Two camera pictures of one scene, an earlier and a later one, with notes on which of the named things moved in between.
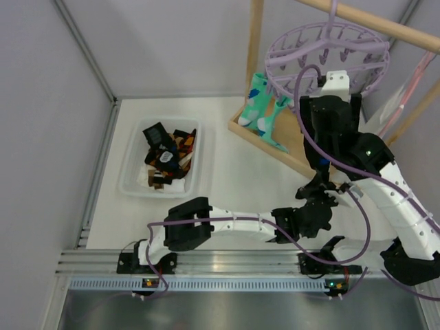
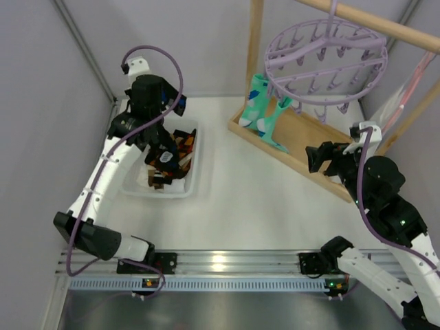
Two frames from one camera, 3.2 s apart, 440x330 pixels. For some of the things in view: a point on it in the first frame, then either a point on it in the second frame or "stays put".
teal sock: [255, 105] stays put
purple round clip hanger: [298, 60] stays put
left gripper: [316, 194] → [159, 136]
